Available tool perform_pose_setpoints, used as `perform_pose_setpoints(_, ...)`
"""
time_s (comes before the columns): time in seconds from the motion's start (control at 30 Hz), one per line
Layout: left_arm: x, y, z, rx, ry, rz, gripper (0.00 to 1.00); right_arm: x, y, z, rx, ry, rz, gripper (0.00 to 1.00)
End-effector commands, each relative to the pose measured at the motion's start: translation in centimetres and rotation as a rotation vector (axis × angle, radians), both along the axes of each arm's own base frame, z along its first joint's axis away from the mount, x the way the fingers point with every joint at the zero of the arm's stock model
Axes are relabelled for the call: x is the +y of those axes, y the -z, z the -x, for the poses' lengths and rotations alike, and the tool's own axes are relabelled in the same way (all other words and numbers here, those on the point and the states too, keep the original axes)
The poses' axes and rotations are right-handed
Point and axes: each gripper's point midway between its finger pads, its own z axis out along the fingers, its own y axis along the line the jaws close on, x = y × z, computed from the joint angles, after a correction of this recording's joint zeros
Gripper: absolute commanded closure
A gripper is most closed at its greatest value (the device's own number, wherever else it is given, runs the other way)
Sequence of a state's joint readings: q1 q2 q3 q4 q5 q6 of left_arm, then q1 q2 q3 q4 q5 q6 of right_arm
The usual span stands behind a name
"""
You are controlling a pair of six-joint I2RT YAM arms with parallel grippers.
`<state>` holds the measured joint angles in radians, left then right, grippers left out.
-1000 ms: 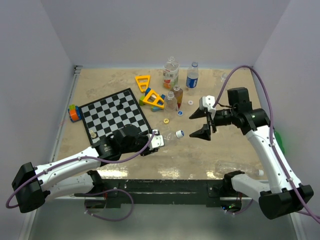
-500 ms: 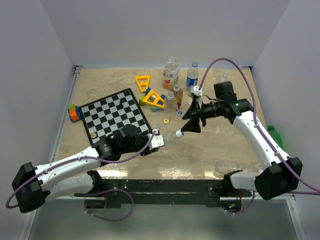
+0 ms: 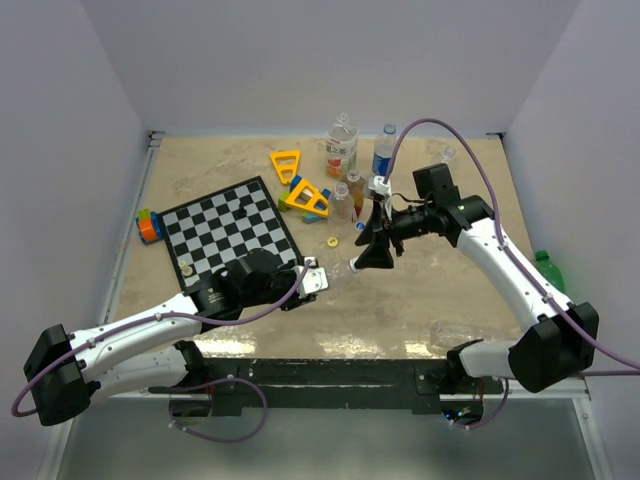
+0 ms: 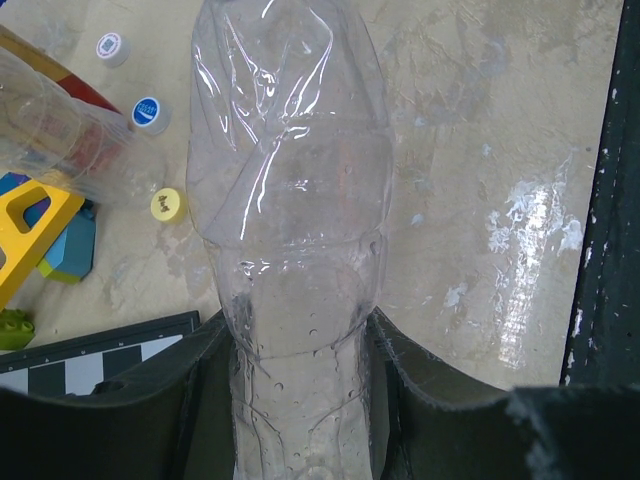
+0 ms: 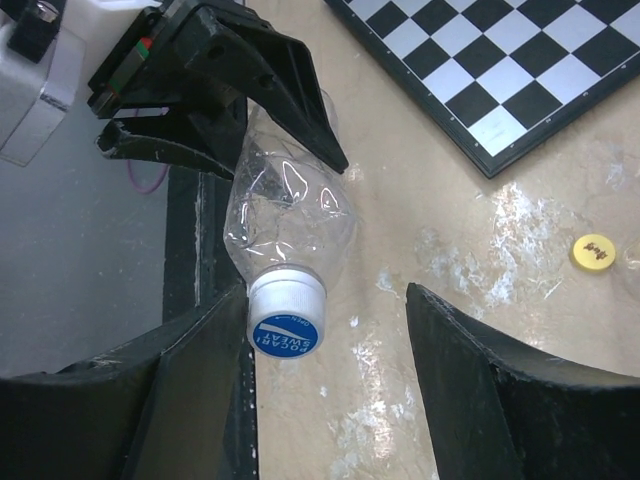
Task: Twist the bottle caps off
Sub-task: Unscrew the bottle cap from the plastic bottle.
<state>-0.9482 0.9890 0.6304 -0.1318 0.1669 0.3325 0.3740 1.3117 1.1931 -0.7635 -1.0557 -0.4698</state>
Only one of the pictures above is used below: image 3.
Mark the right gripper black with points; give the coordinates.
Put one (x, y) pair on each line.
(377, 254)

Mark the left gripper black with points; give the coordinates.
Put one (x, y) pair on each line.
(297, 301)

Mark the clear plastic bottle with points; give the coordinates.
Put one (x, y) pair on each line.
(339, 274)
(448, 155)

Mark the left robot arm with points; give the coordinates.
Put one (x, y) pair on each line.
(68, 371)

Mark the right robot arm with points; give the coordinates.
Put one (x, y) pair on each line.
(556, 332)

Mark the clear empty bottle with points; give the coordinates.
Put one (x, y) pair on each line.
(341, 204)

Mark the amber tea bottle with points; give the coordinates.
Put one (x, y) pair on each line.
(356, 185)

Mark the blue label water bottle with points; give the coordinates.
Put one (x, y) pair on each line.
(383, 149)

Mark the fruit tea bottle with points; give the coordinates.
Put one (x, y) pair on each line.
(341, 146)

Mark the green soda bottle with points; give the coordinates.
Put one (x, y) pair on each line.
(549, 270)

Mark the light blue toy block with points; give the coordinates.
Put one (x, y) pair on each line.
(311, 218)

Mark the green toy block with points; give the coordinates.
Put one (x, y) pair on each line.
(282, 202)

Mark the black white chessboard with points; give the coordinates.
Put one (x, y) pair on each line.
(208, 233)

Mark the beige chess piece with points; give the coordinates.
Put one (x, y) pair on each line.
(186, 269)

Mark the dark blue block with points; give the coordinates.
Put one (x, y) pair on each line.
(295, 181)

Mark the colourful toy block car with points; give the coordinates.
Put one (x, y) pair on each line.
(149, 230)

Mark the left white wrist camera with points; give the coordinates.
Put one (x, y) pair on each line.
(314, 280)

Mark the yellow triangle frame near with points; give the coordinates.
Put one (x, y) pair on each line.
(307, 198)

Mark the yellow triangle frame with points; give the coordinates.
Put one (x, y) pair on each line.
(307, 198)
(286, 164)

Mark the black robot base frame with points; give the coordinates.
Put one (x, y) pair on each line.
(356, 384)

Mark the yellow triangle frame far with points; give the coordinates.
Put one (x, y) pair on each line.
(286, 164)

